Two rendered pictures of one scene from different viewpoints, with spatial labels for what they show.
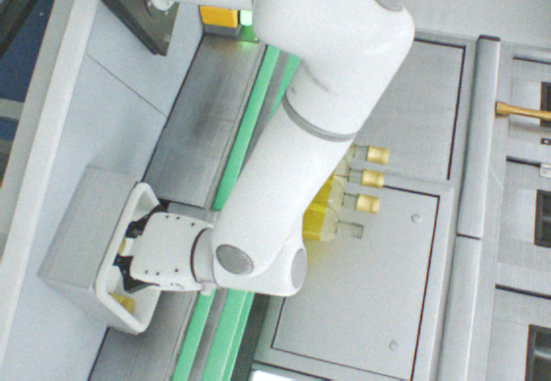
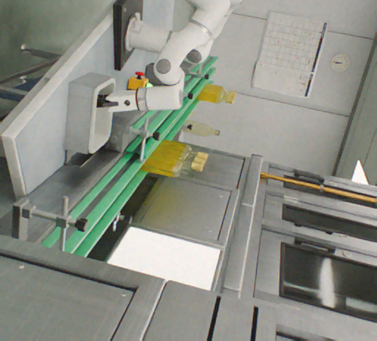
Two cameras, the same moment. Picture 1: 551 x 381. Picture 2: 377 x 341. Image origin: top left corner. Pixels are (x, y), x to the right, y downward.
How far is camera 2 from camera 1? 122 cm
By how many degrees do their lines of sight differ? 40
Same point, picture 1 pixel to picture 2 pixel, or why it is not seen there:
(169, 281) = (124, 98)
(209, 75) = not seen: hidden behind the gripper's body
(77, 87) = (100, 38)
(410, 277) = (216, 211)
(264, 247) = (176, 57)
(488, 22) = not seen: hidden behind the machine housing
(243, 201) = (172, 41)
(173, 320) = (100, 166)
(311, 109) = (199, 17)
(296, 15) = not seen: outside the picture
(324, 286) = (170, 208)
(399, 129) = (210, 176)
